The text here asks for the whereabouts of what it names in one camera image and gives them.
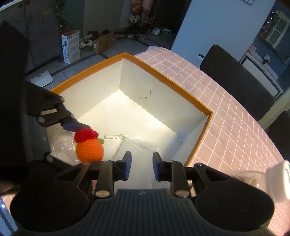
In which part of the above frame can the orange crochet fruit toy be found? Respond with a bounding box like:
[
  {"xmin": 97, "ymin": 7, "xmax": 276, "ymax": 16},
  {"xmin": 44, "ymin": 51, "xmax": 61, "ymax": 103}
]
[{"xmin": 74, "ymin": 128, "xmax": 104, "ymax": 164}]

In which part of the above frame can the white bathroom scale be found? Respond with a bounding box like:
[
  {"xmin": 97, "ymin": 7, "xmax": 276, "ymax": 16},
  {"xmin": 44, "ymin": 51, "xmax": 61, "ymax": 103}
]
[{"xmin": 30, "ymin": 71, "xmax": 53, "ymax": 88}]

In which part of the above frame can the orange cardboard box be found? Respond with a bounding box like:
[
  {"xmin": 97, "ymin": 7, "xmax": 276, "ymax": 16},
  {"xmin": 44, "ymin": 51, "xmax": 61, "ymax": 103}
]
[{"xmin": 53, "ymin": 53, "xmax": 212, "ymax": 164}]

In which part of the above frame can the pink checkered tablecloth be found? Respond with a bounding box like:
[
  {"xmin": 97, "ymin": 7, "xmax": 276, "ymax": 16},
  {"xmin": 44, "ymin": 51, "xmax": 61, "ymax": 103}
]
[{"xmin": 1, "ymin": 47, "xmax": 289, "ymax": 235}]

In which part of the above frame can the white cardboard floor box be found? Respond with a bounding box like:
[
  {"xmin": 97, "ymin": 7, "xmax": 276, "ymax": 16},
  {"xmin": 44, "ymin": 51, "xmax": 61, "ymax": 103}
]
[{"xmin": 61, "ymin": 29, "xmax": 80, "ymax": 64}]

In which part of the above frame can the brown cardboard floor box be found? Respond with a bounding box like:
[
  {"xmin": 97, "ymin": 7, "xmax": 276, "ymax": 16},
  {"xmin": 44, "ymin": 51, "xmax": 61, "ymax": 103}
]
[{"xmin": 93, "ymin": 30, "xmax": 113, "ymax": 55}]

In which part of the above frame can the clear plastic water bottle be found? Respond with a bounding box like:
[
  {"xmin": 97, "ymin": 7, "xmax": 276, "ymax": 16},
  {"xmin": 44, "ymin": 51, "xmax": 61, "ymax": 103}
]
[{"xmin": 226, "ymin": 160, "xmax": 290, "ymax": 203}]

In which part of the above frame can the right black chair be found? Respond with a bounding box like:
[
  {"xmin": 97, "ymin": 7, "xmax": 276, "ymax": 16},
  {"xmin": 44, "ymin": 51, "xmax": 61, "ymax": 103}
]
[{"xmin": 268, "ymin": 111, "xmax": 290, "ymax": 160}]

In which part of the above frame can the black chair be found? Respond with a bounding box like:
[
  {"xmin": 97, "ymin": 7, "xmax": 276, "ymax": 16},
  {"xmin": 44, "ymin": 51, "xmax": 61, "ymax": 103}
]
[
  {"xmin": 268, "ymin": 111, "xmax": 290, "ymax": 160},
  {"xmin": 200, "ymin": 45, "xmax": 274, "ymax": 121}
]

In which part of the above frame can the left black chair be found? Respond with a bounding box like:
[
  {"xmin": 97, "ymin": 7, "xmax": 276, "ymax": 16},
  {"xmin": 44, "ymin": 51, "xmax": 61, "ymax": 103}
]
[{"xmin": 200, "ymin": 45, "xmax": 274, "ymax": 121}]

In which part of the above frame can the white sideboard cabinet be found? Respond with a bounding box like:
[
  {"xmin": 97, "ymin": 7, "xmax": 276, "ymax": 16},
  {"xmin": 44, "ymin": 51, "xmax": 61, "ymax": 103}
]
[{"xmin": 240, "ymin": 52, "xmax": 284, "ymax": 100}]

